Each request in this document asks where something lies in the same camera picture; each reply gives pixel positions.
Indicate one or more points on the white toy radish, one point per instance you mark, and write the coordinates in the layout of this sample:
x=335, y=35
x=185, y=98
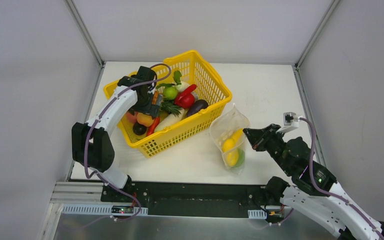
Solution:
x=170, y=120

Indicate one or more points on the pink toy peach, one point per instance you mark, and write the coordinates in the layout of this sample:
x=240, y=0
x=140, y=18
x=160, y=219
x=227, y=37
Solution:
x=131, y=117

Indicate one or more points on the red toy chili pepper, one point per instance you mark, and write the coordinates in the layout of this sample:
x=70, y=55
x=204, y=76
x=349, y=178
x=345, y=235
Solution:
x=186, y=92

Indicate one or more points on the orange toy peach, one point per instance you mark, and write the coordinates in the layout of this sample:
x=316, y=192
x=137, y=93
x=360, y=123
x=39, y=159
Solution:
x=144, y=119

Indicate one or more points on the white toy onion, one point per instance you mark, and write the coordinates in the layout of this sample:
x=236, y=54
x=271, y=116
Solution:
x=182, y=86

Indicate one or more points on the yellow plastic shopping basket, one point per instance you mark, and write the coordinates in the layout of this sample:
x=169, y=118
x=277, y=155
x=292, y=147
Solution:
x=194, y=95

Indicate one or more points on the green toy apple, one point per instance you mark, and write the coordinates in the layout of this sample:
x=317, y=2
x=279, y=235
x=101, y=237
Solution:
x=170, y=93

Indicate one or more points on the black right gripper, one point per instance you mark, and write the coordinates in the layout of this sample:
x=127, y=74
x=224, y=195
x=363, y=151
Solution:
x=268, y=139

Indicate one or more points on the yellow toy lemon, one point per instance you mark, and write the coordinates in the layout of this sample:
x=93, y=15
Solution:
x=228, y=144

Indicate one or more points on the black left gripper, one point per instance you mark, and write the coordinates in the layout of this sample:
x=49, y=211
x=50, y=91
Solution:
x=151, y=109

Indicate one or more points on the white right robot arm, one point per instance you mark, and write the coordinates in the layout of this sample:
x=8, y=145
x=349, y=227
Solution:
x=315, y=192

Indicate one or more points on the green toy pepper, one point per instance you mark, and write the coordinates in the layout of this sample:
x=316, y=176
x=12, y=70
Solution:
x=241, y=158

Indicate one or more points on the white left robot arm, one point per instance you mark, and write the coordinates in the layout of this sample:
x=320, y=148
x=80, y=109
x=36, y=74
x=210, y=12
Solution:
x=90, y=141

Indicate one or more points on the clear zip top bag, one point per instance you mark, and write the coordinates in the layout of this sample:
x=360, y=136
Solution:
x=227, y=133

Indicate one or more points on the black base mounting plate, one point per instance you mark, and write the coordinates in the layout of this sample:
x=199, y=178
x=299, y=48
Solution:
x=201, y=199

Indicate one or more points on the purple toy eggplant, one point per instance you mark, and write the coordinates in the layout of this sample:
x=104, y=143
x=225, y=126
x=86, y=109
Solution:
x=200, y=104

